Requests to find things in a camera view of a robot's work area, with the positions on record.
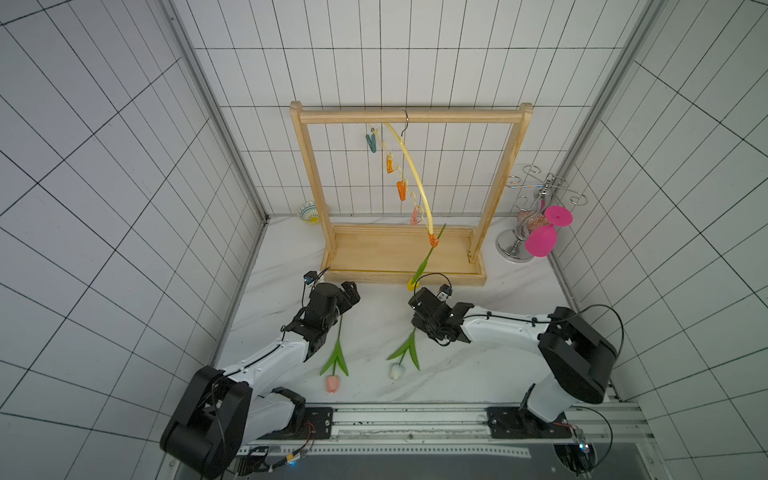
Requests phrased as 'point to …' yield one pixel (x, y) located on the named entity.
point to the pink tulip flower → (338, 356)
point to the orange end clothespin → (433, 241)
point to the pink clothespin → (414, 220)
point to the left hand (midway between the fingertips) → (344, 295)
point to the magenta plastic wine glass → (542, 240)
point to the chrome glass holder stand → (511, 245)
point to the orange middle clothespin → (402, 188)
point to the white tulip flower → (398, 370)
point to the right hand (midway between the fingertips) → (407, 322)
